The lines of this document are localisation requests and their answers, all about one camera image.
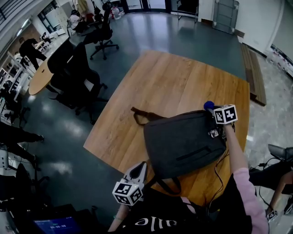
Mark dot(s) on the person's pink cardigan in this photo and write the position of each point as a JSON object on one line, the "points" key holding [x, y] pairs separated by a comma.
{"points": [[249, 201]]}

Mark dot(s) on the tablet with blue screen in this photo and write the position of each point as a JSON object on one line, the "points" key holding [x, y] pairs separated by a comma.
{"points": [[56, 225]]}

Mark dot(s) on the wooden bench platform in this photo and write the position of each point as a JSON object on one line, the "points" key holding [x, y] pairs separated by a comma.
{"points": [[255, 75]]}

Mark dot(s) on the black mesh office chair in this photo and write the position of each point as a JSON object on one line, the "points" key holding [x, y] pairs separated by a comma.
{"points": [[60, 54], [75, 75]]}

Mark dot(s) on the round wooden table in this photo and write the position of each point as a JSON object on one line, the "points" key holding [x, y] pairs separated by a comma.
{"points": [[40, 77]]}

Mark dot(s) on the black office chair with headrest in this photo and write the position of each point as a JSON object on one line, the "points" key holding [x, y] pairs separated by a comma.
{"points": [[103, 29]]}

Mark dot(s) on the person's black clothing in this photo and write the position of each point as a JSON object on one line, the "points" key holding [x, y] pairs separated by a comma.
{"points": [[160, 217]]}

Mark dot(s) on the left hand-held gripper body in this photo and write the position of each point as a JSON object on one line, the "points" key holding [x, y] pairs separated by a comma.
{"points": [[127, 193]]}

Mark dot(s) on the person's left forearm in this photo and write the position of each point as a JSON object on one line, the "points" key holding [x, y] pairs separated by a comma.
{"points": [[119, 217]]}

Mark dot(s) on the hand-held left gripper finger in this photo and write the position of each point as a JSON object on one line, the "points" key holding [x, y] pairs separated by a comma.
{"points": [[144, 176], [128, 174]]}

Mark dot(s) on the grey bag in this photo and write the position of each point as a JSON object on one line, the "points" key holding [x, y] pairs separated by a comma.
{"points": [[183, 146]]}

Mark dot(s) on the blue cloth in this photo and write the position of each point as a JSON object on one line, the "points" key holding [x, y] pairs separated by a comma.
{"points": [[208, 105]]}

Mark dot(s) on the grey folded table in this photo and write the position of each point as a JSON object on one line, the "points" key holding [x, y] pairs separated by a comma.
{"points": [[225, 13]]}

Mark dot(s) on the black visitor chair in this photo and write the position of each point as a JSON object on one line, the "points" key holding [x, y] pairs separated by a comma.
{"points": [[186, 6]]}

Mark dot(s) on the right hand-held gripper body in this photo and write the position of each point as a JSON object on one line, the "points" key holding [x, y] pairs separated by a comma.
{"points": [[225, 115]]}

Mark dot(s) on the person's right forearm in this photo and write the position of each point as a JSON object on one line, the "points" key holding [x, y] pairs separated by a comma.
{"points": [[235, 148]]}

